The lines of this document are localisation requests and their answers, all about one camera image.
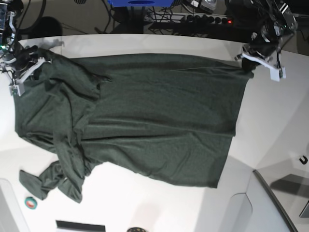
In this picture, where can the green red tape roll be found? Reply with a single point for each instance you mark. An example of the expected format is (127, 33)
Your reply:
(31, 203)

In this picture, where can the grey power strip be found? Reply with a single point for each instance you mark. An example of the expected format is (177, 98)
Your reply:
(182, 17)

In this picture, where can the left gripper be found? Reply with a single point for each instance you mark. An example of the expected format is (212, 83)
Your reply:
(260, 51)

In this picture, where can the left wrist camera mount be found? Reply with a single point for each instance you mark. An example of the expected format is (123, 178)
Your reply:
(278, 74)

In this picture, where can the black U-shaped hook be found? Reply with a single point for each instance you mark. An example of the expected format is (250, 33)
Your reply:
(304, 160)

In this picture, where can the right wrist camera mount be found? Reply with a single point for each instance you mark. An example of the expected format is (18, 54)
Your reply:
(17, 89)

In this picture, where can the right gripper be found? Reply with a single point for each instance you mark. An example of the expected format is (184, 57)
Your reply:
(20, 63)

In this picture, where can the dark green t-shirt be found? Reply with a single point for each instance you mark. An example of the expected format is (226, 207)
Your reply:
(169, 117)

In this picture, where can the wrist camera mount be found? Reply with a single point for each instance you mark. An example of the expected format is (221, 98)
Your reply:
(278, 74)
(17, 89)

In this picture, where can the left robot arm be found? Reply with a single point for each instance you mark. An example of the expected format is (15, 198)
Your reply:
(272, 24)

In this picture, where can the small black round object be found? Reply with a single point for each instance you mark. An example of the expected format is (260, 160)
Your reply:
(136, 229)

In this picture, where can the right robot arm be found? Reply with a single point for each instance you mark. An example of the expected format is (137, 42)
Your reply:
(12, 14)

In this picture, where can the blue plastic bin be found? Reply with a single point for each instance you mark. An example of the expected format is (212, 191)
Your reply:
(126, 3)

